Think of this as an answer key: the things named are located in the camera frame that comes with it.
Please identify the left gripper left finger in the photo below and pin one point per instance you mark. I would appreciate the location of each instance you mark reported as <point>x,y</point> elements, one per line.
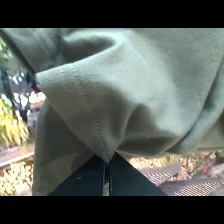
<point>87,181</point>

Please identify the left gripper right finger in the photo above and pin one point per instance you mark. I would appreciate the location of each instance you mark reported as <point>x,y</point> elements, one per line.
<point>131,181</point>

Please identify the olive green shirt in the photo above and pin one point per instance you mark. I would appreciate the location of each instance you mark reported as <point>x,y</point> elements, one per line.
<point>140,83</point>

